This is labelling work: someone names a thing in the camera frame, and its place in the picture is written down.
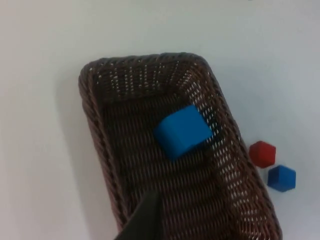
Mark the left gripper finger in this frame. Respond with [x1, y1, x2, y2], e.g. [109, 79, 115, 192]
[113, 191, 161, 240]

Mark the dark brown wicker basket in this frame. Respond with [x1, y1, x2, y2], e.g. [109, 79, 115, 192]
[78, 51, 284, 240]

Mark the large blue cube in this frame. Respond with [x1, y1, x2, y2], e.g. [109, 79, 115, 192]
[152, 104, 214, 162]

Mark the small red cube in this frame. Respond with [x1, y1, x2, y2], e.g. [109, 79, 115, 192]
[248, 140, 277, 168]

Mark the small blue cube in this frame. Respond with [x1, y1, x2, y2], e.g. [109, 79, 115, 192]
[266, 164, 297, 193]

